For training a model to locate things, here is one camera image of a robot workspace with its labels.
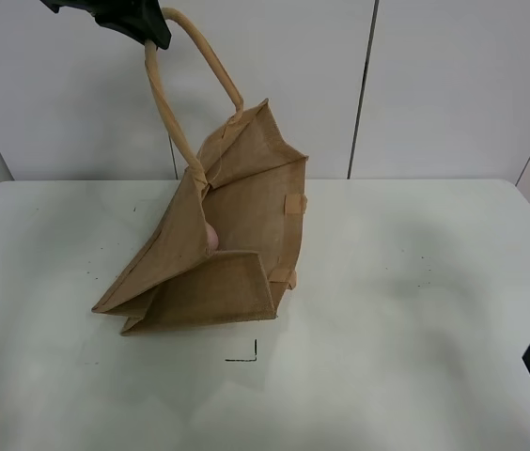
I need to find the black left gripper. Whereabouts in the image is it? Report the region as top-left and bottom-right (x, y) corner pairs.
(41, 0), (171, 50)

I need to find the pink peach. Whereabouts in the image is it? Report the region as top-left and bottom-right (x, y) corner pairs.
(206, 223), (219, 251)

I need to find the brown linen tote bag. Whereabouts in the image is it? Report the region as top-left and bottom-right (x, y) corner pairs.
(93, 8), (307, 335)

